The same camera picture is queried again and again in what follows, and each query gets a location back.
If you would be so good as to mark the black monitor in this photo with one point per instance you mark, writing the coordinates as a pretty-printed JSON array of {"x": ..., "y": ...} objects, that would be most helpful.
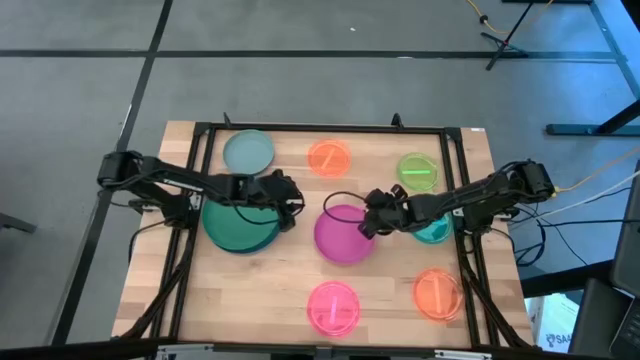
[{"x": 627, "y": 250}]

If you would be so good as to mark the black desk beam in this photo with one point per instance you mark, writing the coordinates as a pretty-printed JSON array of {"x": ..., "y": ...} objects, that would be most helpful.
[{"x": 565, "y": 280}]

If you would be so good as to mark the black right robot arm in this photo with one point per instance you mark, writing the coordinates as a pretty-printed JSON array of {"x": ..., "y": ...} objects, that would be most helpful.
[{"x": 480, "y": 195}]

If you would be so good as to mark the grey furniture leg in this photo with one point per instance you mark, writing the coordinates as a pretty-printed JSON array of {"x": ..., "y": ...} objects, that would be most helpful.
[{"x": 17, "y": 223}]

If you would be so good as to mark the orange small plastic plate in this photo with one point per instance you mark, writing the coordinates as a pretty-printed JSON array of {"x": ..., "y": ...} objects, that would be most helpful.
[
  {"x": 320, "y": 150},
  {"x": 425, "y": 295}
]

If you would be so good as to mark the dark green large plastic plate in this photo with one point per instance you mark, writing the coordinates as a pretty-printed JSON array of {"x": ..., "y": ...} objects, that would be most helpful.
[{"x": 235, "y": 230}]

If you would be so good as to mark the teal small plastic plate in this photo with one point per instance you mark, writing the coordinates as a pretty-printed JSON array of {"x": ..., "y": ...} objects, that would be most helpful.
[{"x": 435, "y": 232}]

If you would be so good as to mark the lime green small plastic plate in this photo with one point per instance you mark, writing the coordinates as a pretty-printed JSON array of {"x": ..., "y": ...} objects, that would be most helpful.
[{"x": 417, "y": 162}]

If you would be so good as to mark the white cardboard box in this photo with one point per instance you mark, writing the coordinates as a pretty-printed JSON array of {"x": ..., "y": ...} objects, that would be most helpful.
[{"x": 550, "y": 320}]

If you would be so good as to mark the black tripod stand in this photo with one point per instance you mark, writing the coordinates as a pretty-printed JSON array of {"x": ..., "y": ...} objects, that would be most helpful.
[{"x": 505, "y": 42}]

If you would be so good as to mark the black aluminium table frame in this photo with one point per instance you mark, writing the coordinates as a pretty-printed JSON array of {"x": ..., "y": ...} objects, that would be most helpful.
[{"x": 325, "y": 127}]

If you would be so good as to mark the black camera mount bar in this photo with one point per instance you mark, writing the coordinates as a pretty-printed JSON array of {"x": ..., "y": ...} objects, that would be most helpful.
[{"x": 250, "y": 354}]

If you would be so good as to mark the pink small plastic plate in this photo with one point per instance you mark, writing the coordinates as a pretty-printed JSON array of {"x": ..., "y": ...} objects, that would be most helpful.
[{"x": 325, "y": 300}]

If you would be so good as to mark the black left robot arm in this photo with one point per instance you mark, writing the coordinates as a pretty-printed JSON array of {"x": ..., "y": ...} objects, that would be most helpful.
[{"x": 150, "y": 172}]

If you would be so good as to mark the blue metal table frame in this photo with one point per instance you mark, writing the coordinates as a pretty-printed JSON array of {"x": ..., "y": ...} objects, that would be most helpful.
[{"x": 575, "y": 129}]

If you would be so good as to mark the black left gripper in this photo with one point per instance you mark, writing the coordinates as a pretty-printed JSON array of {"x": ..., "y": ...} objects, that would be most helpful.
[{"x": 272, "y": 190}]

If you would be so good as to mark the grey-blue medium plastic plate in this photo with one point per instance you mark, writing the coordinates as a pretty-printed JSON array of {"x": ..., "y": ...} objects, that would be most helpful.
[{"x": 248, "y": 152}]

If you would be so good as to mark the magenta large plastic plate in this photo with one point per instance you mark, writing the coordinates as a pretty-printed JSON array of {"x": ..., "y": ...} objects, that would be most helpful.
[{"x": 342, "y": 240}]

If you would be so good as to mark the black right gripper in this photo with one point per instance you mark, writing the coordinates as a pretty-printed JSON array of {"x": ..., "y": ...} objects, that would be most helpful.
[{"x": 390, "y": 207}]

